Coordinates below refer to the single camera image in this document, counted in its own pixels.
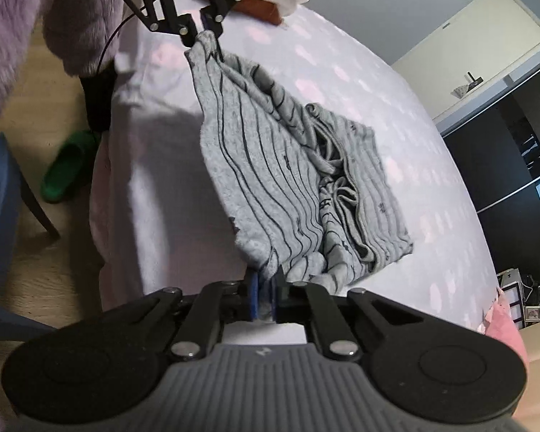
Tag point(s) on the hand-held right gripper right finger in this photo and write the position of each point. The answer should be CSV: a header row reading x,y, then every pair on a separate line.
x,y
277,297

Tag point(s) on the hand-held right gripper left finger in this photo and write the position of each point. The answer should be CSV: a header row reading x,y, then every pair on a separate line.
x,y
253,297

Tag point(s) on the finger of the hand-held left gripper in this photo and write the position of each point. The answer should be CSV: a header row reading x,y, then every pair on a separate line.
x,y
186,29
211,20

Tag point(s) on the grey striped bow print garment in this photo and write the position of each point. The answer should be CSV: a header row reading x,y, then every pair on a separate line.
x,y
274,166

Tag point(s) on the rust orange cloth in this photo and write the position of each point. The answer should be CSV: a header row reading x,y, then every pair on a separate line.
x,y
261,9

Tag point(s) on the person's leg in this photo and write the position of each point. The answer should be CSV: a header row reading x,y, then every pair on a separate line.
x,y
98,99

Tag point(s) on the person's purple fuzzy robe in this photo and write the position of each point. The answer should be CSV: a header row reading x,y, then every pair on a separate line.
x,y
6,31

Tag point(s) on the green slipper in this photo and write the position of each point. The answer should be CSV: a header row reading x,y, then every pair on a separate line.
x,y
67,166

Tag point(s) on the light pink pillow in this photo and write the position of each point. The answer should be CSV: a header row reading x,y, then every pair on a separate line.
x,y
488,312

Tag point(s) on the polka dot bed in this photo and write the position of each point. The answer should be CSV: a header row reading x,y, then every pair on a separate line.
x,y
409,112

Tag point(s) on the white nightstand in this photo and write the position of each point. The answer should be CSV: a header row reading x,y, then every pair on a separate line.
x,y
509,294

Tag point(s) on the salmon pink pillow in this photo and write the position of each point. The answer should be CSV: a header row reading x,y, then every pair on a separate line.
x,y
508,333

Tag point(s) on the black bag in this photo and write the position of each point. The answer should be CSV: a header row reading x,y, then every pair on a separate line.
x,y
531,285

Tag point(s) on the black sliding wardrobe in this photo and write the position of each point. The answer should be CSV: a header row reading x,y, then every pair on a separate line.
x,y
499,166

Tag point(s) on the small hanging bag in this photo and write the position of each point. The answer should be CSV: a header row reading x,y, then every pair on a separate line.
x,y
460,91

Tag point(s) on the blue chair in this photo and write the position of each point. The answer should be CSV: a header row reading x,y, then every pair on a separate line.
x,y
0,216

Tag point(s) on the white door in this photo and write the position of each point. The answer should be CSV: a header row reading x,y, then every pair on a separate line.
x,y
490,40

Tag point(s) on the photo frame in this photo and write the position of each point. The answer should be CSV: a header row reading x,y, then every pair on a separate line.
x,y
534,313

